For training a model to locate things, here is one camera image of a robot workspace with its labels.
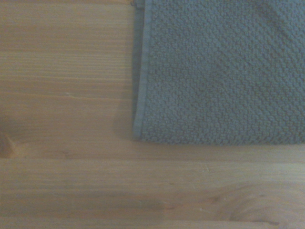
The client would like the grey terry towel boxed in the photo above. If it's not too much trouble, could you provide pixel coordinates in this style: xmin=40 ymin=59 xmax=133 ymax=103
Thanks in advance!
xmin=132 ymin=0 xmax=305 ymax=146

